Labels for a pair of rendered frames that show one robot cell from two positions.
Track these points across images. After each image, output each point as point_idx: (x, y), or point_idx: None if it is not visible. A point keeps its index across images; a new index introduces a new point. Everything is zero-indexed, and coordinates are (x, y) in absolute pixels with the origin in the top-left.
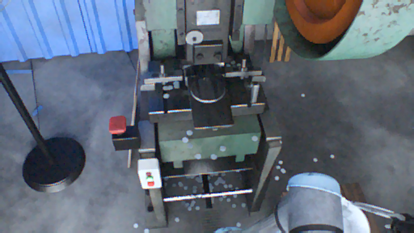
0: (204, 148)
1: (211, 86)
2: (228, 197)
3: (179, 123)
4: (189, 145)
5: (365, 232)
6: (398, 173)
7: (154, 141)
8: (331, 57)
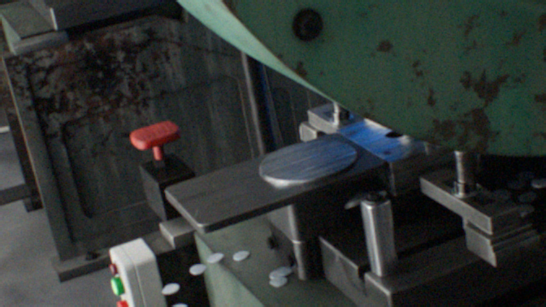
0: None
1: (318, 161)
2: None
3: (265, 235)
4: (200, 267)
5: None
6: None
7: (192, 231)
8: (200, 17)
